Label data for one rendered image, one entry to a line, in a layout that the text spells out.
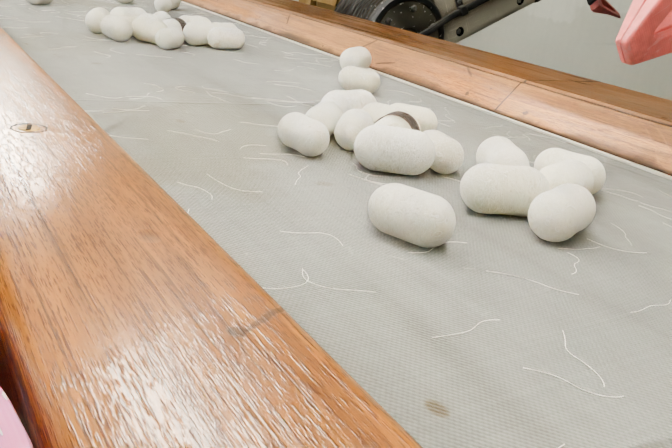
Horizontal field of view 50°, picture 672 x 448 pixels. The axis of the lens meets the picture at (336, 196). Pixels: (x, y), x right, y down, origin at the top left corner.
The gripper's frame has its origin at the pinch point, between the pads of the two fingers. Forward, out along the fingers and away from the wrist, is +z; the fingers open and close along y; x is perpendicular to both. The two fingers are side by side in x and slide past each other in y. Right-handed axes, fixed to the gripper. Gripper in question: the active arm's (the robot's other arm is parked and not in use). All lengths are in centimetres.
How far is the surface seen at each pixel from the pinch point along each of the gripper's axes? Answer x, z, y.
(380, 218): -5.1, 15.8, 2.8
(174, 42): -0.9, 11.8, -36.0
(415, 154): -1.8, 11.3, -2.7
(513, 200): -0.9, 10.7, 2.7
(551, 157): 2.3, 6.1, -0.5
